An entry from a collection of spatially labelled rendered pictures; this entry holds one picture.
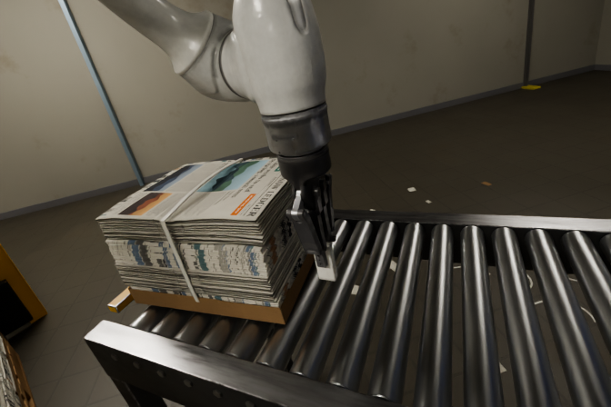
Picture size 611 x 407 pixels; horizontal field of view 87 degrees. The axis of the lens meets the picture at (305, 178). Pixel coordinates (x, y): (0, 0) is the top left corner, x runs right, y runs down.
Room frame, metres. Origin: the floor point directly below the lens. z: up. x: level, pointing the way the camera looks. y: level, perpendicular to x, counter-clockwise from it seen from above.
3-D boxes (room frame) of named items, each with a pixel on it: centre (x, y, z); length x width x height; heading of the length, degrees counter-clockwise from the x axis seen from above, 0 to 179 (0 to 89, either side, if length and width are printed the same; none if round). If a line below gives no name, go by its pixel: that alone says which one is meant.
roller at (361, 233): (0.55, -0.03, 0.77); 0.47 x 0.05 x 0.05; 152
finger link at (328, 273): (0.43, 0.00, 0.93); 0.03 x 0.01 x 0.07; 62
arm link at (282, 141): (0.44, 0.00, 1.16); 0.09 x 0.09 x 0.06
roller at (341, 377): (0.52, -0.09, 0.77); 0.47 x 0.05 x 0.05; 152
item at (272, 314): (0.60, 0.11, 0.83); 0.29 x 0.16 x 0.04; 156
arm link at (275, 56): (0.45, 0.00, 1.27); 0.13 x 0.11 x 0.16; 35
